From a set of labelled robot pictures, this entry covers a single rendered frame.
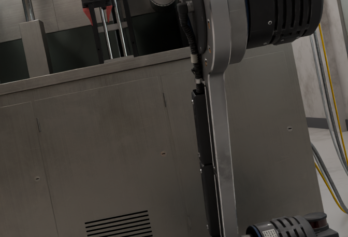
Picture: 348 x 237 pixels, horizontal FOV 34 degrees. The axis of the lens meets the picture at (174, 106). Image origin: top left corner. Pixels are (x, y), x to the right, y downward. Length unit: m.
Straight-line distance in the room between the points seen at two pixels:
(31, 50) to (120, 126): 0.62
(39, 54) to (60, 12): 0.35
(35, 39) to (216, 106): 1.66
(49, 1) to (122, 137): 0.94
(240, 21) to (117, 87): 1.32
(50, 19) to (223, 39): 2.01
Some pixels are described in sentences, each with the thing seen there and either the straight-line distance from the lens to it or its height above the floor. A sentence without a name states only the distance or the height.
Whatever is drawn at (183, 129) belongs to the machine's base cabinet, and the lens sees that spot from 2.18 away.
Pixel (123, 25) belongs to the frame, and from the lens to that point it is 2.35.
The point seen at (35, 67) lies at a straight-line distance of 2.58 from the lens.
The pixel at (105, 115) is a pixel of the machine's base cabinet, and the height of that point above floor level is 0.70.
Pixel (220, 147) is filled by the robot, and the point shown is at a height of 0.63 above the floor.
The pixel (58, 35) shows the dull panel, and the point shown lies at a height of 1.12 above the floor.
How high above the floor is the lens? 0.74
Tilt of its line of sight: 1 degrees down
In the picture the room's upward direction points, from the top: 11 degrees counter-clockwise
